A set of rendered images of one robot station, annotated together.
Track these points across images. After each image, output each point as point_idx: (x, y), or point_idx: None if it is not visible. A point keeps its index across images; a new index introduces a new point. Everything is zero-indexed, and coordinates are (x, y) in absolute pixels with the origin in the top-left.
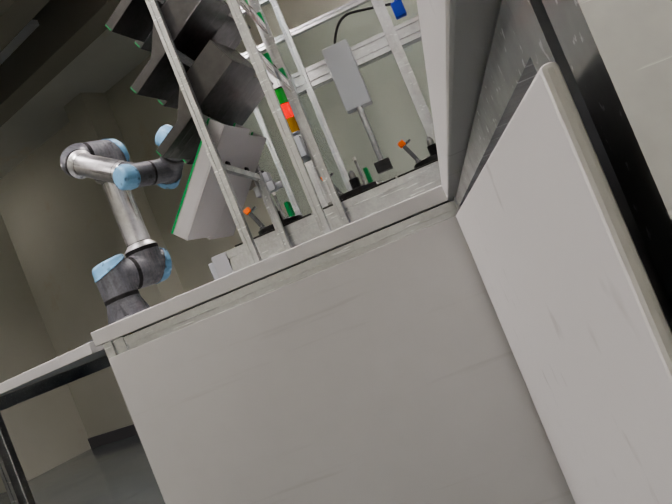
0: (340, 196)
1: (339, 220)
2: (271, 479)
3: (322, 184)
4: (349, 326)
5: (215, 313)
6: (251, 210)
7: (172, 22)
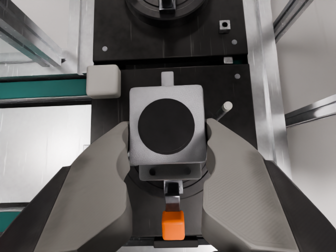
0: (201, 5)
1: (284, 33)
2: None
3: (3, 17)
4: None
5: None
6: (180, 208)
7: None
